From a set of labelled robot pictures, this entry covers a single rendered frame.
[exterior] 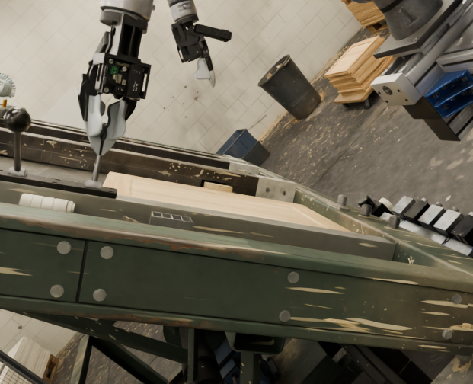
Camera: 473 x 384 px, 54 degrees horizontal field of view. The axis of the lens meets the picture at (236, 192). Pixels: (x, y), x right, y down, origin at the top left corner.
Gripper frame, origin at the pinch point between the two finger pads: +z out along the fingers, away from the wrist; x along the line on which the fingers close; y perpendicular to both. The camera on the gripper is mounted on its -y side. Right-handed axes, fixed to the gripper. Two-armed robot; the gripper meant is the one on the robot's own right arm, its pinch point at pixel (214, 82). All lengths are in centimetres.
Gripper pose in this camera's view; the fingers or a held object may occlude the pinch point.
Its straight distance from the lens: 147.8
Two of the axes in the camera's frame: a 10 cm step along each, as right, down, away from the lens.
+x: 2.1, 1.5, -9.7
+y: -9.3, 3.4, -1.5
